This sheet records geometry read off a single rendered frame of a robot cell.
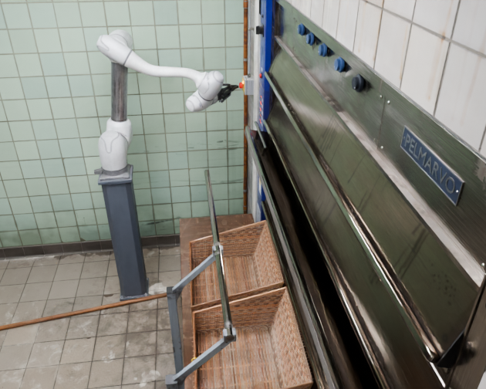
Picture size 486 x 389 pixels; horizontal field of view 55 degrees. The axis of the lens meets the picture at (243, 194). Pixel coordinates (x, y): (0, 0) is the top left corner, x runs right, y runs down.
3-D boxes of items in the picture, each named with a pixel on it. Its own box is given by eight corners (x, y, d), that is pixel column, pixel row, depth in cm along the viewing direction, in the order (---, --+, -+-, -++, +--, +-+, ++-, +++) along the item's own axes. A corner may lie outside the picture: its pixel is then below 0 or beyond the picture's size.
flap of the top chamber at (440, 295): (271, 76, 239) (286, 39, 230) (446, 365, 88) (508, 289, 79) (263, 74, 238) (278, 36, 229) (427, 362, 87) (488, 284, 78)
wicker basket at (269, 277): (266, 254, 294) (268, 218, 280) (283, 322, 246) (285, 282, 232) (189, 260, 289) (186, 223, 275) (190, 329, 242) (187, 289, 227)
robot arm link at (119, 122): (102, 153, 302) (110, 140, 320) (128, 157, 303) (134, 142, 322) (101, 32, 262) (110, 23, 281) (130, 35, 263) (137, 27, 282)
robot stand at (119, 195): (121, 282, 357) (100, 167, 305) (149, 279, 360) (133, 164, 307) (119, 301, 340) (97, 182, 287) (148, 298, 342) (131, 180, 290)
